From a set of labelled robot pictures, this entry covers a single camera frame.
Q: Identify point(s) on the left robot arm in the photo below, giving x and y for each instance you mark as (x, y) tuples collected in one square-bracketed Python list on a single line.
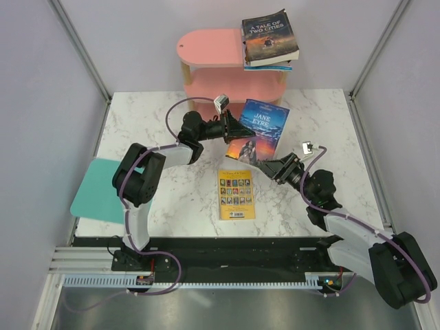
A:
[(139, 173)]

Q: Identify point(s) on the teal plastic file folder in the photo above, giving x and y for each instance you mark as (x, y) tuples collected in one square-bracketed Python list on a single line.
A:
[(96, 197)]

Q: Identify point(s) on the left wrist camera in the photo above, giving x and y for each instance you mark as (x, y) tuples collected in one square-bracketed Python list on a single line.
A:
[(221, 102)]

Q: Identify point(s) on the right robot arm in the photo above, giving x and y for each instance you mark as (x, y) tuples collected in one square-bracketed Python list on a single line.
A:
[(393, 263)]

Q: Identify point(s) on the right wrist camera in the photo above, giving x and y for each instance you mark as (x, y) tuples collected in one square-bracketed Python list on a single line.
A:
[(308, 148)]

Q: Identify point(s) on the yellow paperback book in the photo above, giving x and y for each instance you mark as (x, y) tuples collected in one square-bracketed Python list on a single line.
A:
[(236, 195)]

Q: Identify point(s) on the dog picture book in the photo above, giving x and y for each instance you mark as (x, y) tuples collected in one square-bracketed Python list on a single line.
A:
[(268, 68)]

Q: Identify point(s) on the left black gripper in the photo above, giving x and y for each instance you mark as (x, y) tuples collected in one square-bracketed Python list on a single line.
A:
[(235, 129)]

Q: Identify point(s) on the Jane Eyre book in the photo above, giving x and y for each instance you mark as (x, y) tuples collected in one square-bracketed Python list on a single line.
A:
[(267, 120)]

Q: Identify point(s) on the white slotted cable duct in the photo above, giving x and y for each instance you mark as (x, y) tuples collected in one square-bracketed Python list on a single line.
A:
[(133, 281)]

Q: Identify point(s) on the brown Edward Tulane book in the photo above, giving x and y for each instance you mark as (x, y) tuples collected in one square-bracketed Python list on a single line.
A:
[(245, 48)]

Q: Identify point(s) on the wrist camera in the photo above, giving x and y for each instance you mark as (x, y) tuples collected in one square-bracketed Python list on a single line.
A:
[(308, 148), (221, 102)]

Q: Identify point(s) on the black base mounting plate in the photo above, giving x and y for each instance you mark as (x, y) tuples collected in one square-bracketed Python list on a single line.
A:
[(300, 254)]

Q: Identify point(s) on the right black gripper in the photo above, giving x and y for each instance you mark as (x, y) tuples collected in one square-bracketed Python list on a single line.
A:
[(279, 170)]

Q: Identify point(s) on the Tale of Two Cities book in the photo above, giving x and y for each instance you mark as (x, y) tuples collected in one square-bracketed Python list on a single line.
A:
[(268, 40)]

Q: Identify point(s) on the pink three-tier shelf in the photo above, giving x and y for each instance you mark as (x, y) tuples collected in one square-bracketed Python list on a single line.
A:
[(212, 64)]

